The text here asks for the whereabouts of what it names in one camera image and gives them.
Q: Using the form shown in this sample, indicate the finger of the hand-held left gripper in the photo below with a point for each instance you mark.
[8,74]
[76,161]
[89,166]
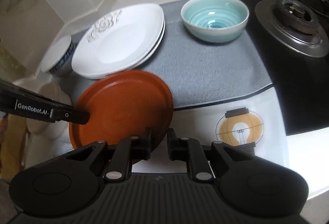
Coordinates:
[74,115]

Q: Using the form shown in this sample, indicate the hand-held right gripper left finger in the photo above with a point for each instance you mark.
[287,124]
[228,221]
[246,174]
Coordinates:
[147,145]

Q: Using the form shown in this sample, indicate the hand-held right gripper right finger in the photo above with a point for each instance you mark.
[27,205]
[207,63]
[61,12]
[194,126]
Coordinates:
[171,145]

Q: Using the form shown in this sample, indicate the orange-brown round plate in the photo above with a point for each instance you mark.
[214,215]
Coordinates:
[123,100]

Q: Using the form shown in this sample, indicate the cream round container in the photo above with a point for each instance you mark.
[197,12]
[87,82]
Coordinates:
[43,103]

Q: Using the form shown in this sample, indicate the white cloth with bulb print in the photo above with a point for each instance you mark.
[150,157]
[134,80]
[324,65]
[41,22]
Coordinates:
[205,121]

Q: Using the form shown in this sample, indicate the blue and white patterned bowl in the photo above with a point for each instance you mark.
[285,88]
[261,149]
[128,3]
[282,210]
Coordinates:
[60,58]

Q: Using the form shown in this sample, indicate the grey drying mat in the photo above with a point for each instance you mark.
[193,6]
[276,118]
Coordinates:
[210,70]

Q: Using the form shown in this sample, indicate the white plate with floral print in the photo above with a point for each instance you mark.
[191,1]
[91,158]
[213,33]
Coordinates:
[120,41]

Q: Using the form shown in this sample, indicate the plain white plate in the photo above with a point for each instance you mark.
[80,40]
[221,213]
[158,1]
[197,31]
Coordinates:
[161,34]

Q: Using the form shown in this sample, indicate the teal ceramic bowl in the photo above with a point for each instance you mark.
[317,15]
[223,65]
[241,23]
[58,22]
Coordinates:
[214,17]

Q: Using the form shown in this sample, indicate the black glass stove top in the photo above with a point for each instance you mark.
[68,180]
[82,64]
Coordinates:
[295,90]

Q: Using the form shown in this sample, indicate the silver gas burner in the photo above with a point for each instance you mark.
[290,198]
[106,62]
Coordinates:
[295,31]

